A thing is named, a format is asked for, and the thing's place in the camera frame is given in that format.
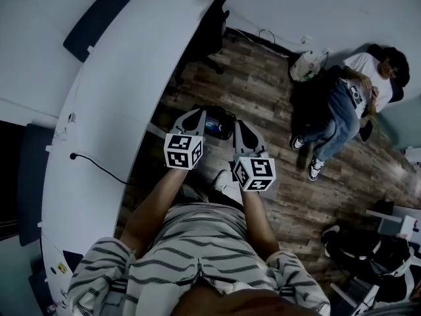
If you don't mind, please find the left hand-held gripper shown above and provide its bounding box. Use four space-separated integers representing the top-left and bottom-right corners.
163 108 208 171

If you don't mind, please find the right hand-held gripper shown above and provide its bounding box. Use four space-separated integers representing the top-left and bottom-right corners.
232 120 276 193

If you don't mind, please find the black trash bin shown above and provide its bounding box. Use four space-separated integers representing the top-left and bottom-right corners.
196 105 237 141

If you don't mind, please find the person's right forearm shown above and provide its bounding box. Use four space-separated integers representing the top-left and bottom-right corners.
241 189 281 263

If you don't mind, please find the person's left forearm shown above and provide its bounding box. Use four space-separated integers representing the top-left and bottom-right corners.
119 167 189 260

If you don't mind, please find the person's white shoe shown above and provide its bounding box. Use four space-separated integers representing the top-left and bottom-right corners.
210 169 234 192

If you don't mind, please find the black office chair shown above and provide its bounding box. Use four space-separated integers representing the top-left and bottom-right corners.
177 0 254 86

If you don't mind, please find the white plastic bag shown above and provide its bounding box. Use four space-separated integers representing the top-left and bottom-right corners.
288 50 326 82

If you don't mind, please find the person's striped shirt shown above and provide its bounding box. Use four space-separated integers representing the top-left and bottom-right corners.
67 202 332 316

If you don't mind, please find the long dark blue partition panel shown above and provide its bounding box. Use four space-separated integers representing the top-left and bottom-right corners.
62 0 148 64

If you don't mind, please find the black backpack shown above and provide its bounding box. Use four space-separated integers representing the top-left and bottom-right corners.
321 224 414 305

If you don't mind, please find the grey box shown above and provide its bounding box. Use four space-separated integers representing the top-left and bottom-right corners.
381 217 403 234

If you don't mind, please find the small white box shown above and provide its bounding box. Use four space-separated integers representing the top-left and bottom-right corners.
401 215 419 237

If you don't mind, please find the thin black floor cable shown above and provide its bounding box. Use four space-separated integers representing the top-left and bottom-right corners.
226 27 291 58

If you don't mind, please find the black power cable with plug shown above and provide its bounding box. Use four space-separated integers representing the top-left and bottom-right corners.
69 153 132 186

